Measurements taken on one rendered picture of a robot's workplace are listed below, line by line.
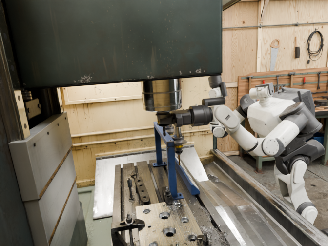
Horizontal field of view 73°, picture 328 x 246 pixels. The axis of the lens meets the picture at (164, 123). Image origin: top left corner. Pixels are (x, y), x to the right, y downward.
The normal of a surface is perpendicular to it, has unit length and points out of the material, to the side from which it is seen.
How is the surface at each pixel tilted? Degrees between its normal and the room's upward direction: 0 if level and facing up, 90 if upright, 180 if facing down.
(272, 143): 72
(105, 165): 24
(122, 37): 90
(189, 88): 90
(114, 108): 90
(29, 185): 90
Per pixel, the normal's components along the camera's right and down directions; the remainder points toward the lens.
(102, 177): 0.02, -0.79
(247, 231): -0.04, -0.93
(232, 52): 0.10, 0.23
